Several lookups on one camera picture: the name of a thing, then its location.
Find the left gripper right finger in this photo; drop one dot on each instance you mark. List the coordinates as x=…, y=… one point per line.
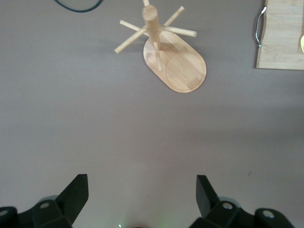
x=206, y=197

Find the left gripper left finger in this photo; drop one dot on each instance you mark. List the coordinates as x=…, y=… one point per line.
x=71, y=197

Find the wooden cutting board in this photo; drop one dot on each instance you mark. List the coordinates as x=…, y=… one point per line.
x=280, y=42

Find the wooden mug tree stand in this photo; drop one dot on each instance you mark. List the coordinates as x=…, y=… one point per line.
x=180, y=71

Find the yellow plastic fork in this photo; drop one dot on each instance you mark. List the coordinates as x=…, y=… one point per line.
x=302, y=44

